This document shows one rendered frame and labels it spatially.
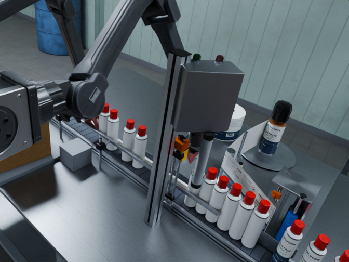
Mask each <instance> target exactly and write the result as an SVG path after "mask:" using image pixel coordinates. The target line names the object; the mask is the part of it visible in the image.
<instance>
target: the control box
mask: <svg viewBox="0 0 349 262"><path fill-rule="evenodd" d="M244 75H245V74H244V72H242V71H241V70H240V69H239V68H238V67H237V66H236V65H235V64H233V63H232V62H231V61H224V63H223V64H216V63H215V62H214V60H201V63H194V62H192V60H191V61H190V63H184V65H183V66H182V70H181V75H180V81H179V87H178V93H177V98H176V104H175V108H174V114H173V120H172V125H173V127H174V129H175V131H176V132H220V131H228V129H229V126H230V122H231V119H232V116H233V112H234V109H235V105H236V102H237V98H238V95H239V92H240V88H241V85H242V82H243V79H244Z"/></svg>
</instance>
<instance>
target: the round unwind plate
mask: <svg viewBox="0 0 349 262"><path fill-rule="evenodd" d="M258 146H259V144H258V145H256V146H254V147H253V148H251V149H249V150H248V151H246V152H244V153H243V154H242V155H243V156H244V157H245V158H246V159H247V160H248V161H250V162H251V163H253V164H255V165H257V166H260V167H263V168H266V169H270V170H274V171H280V170H281V169H282V168H283V167H284V166H285V167H286V168H288V169H290V168H292V167H293V166H294V165H295V163H296V157H295V155H294V154H293V152H292V151H291V150H290V149H289V148H288V147H287V146H286V145H285V144H283V143H281V142H279V144H278V147H277V149H276V151H275V154H274V155H271V156H269V155H265V154H263V153H261V152H260V151H259V150H258Z"/></svg>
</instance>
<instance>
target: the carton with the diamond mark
mask: <svg viewBox="0 0 349 262"><path fill-rule="evenodd" d="M41 133H42V140H41V141H40V142H38V143H36V144H34V145H31V146H30V147H29V148H27V149H24V150H22V151H20V152H18V153H16V154H14V155H12V156H10V157H7V158H5V159H3V160H1V161H0V173H2V172H5V171H8V170H10V169H13V168H16V167H19V166H21V165H24V164H27V163H30V162H33V161H36V160H38V159H41V158H44V157H46V156H49V155H51V142H50V129H49V121H48V122H47V123H45V124H43V125H41Z"/></svg>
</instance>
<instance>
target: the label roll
mask: <svg viewBox="0 0 349 262"><path fill-rule="evenodd" d="M245 115H246V111H245V110H244V109H243V108H242V107H241V106H239V105H237V104H236V105H235V109H234V112H233V116H232V119H231V122H230V126H229V129H228V131H220V132H214V133H215V136H214V139H217V140H220V141H233V140H236V139H237V138H238V136H239V133H240V130H241V127H242V124H243V121H244V118H245Z"/></svg>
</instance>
